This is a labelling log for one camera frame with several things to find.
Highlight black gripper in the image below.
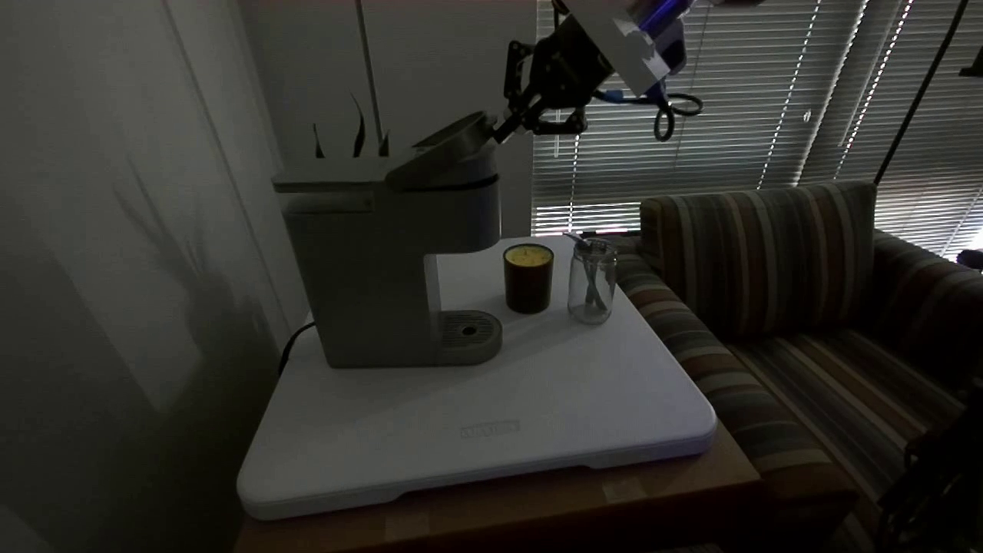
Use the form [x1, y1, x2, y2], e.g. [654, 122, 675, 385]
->
[492, 14, 621, 145]

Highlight grey coffee maker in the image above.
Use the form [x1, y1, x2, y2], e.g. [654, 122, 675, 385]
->
[269, 107, 506, 370]

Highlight thin metal utensil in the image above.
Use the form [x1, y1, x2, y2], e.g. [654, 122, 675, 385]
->
[562, 228, 615, 311]

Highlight yellow candle in dark jar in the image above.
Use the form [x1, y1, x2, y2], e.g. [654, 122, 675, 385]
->
[502, 239, 555, 316]

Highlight clear glass jar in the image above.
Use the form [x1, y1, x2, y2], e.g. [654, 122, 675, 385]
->
[566, 233, 621, 329]

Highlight window blinds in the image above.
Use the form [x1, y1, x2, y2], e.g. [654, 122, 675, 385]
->
[531, 0, 983, 258]

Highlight white plastic board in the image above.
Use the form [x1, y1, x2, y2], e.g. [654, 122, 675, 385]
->
[237, 236, 720, 523]

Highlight striped sofa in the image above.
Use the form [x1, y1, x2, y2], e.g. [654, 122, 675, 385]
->
[612, 181, 983, 553]

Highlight thin black pole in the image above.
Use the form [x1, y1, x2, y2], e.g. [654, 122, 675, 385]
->
[874, 0, 971, 186]

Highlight wooden side table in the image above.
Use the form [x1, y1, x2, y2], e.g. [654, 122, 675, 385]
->
[232, 419, 768, 553]

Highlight black power cord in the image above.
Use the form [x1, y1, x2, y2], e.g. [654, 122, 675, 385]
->
[269, 316, 324, 377]

